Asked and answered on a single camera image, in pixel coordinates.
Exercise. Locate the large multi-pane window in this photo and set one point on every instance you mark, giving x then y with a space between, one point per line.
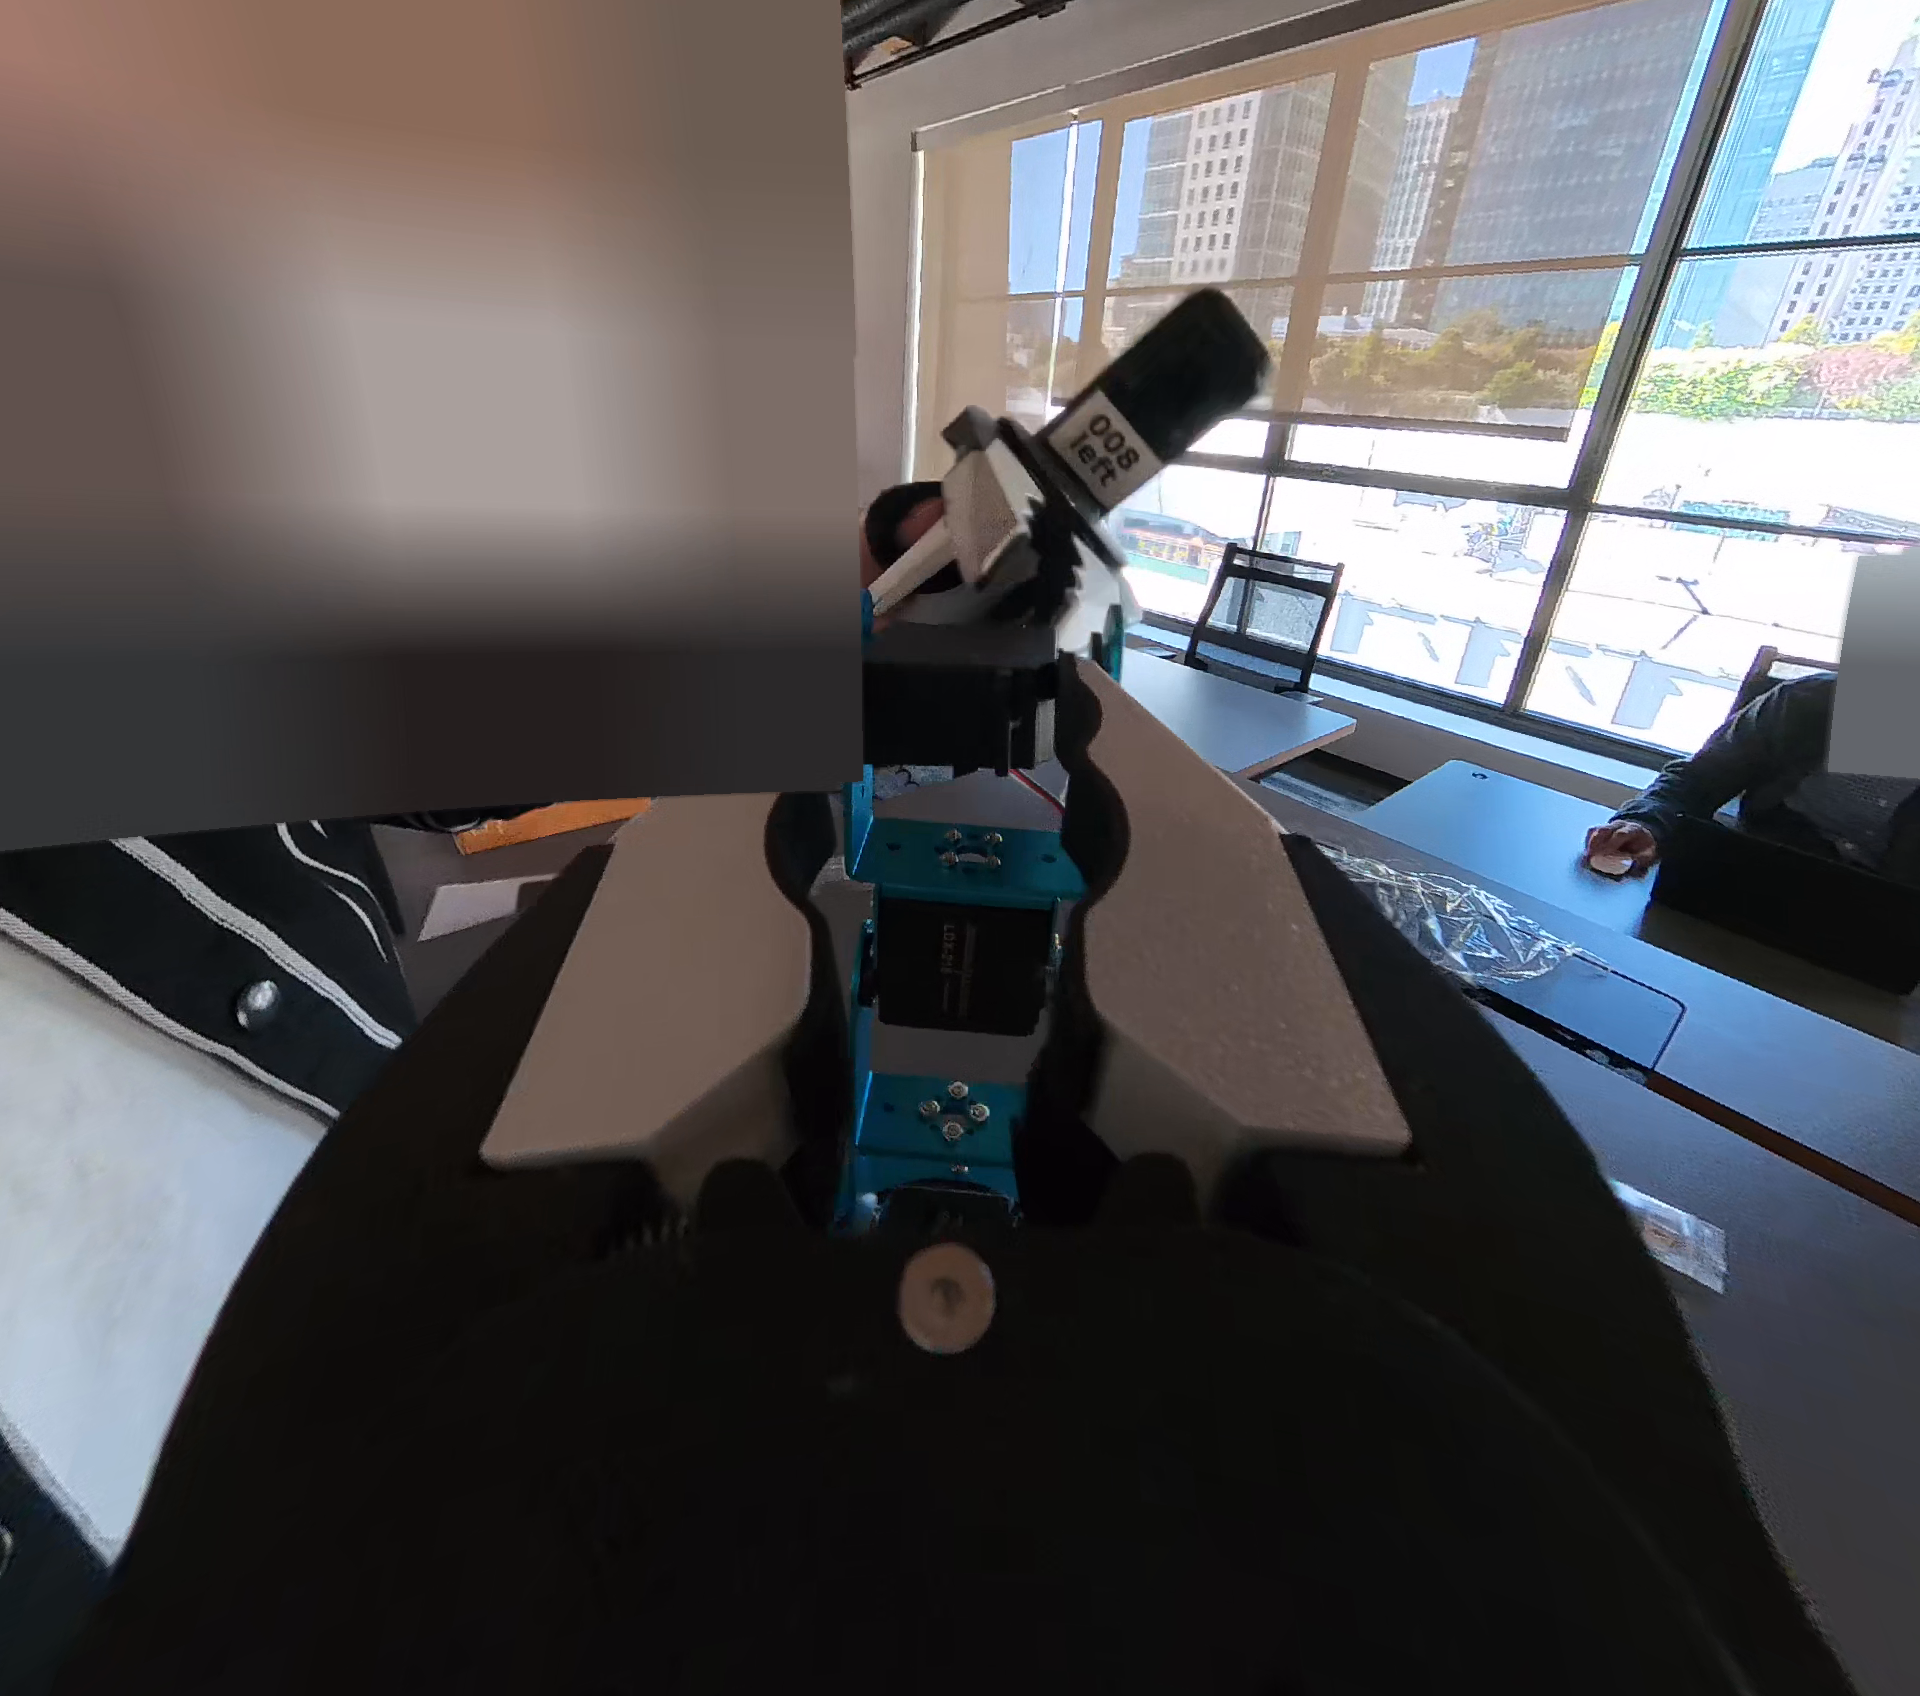
1500 227

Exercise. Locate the blue toy robot arm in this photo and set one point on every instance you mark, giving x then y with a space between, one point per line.
974 858

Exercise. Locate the crinkled clear plastic wrap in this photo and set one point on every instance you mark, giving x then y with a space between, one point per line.
1449 917

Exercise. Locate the brown wooden chair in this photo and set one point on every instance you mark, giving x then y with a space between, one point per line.
1770 677

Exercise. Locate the adjoining grey desk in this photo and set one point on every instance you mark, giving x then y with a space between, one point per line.
1784 1104

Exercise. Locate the white paper sheet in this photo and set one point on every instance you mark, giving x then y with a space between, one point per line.
482 907

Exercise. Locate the black chair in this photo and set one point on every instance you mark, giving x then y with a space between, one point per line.
1268 616

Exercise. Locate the dark grey desk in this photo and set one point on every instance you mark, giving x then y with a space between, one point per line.
1801 1426

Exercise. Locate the sheer roller blind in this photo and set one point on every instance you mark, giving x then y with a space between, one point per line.
1351 271

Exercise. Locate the black white-striped jacket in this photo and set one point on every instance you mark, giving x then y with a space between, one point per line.
165 961

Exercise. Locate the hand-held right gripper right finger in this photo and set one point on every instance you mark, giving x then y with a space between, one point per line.
1214 961

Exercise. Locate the orange flat object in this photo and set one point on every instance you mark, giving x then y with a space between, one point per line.
554 823

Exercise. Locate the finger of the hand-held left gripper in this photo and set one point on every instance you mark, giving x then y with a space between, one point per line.
992 511
1102 609

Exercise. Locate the white shirt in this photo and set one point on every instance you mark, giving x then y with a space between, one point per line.
121 1246

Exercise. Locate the small grey desk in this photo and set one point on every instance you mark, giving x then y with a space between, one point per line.
1244 714

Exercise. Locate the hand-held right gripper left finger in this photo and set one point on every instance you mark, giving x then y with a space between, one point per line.
644 990

